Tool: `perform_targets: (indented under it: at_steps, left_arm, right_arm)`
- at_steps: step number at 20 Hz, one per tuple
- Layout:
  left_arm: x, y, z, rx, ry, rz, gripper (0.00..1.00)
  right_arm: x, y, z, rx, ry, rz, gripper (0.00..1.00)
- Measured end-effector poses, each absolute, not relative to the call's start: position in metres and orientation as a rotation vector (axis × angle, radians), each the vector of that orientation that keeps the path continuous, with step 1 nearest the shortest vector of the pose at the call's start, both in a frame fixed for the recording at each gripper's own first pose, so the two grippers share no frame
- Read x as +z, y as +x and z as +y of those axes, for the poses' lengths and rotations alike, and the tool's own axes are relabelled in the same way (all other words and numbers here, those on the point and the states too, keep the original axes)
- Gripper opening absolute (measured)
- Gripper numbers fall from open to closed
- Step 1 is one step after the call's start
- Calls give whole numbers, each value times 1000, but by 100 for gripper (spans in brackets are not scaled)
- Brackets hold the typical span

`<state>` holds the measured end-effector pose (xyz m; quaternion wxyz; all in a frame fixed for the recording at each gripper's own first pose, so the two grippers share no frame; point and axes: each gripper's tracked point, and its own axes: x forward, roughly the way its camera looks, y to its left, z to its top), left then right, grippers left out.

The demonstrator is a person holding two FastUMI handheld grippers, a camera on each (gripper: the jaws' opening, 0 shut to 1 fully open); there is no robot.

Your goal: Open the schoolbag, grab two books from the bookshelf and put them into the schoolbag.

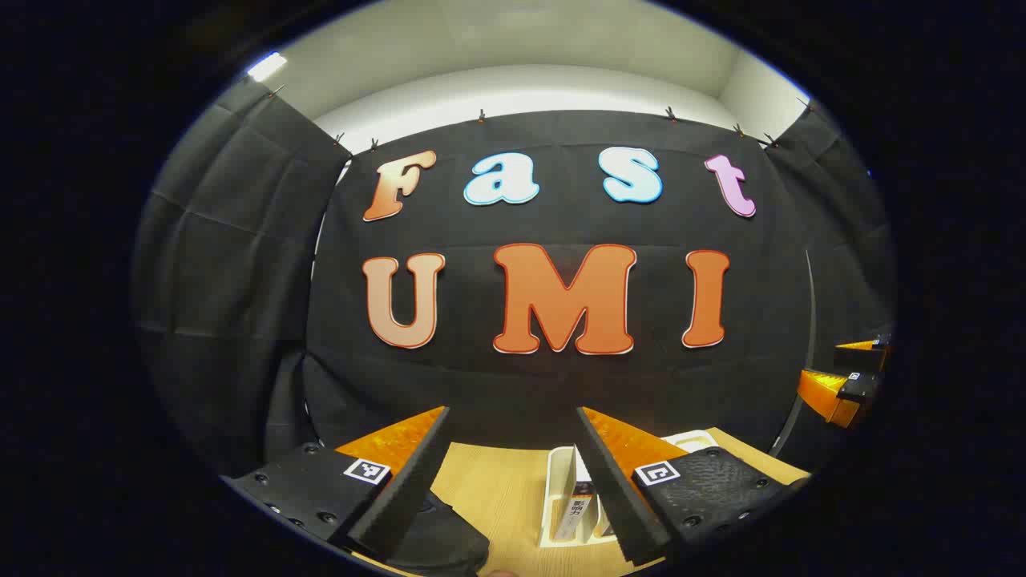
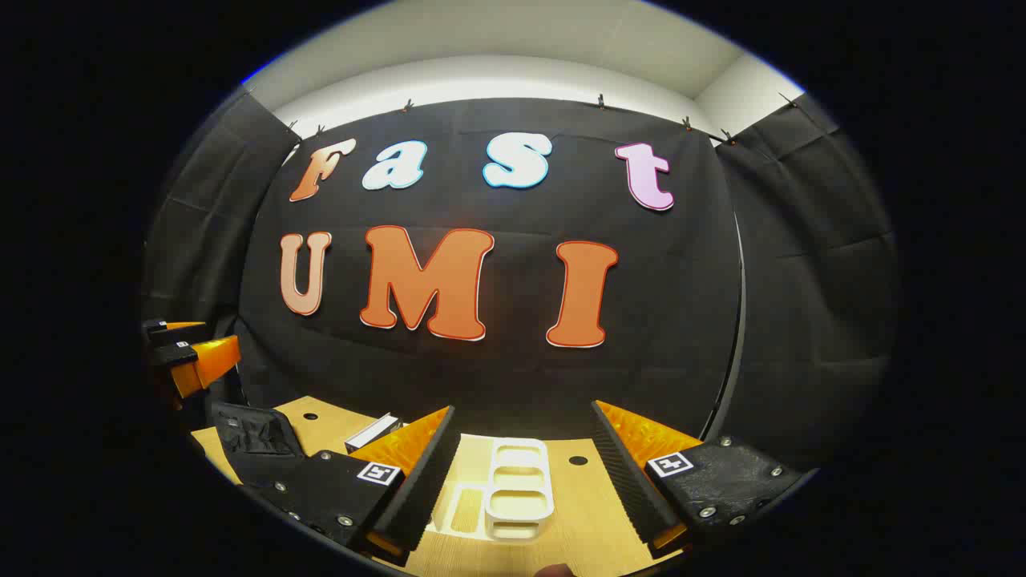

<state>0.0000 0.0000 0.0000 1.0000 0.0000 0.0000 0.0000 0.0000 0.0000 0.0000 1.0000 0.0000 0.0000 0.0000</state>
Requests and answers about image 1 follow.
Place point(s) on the portrait cover book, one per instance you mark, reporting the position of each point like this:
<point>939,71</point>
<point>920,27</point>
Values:
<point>573,513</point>

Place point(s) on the white bookshelf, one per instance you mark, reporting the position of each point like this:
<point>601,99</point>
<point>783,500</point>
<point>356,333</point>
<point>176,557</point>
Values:
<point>557,469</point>

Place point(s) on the ceiling light panel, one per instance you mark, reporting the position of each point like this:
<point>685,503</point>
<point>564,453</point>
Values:
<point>267,66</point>

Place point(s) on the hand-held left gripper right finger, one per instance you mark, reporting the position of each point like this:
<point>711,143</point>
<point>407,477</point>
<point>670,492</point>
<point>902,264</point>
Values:
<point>613,497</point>

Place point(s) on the black schoolbag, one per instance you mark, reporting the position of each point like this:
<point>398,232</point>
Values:
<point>441,537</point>

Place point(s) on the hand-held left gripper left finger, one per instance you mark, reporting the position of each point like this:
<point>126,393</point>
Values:
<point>409,497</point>

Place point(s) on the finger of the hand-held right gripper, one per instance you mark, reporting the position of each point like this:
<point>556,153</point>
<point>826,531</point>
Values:
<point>834,397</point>
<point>862,357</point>

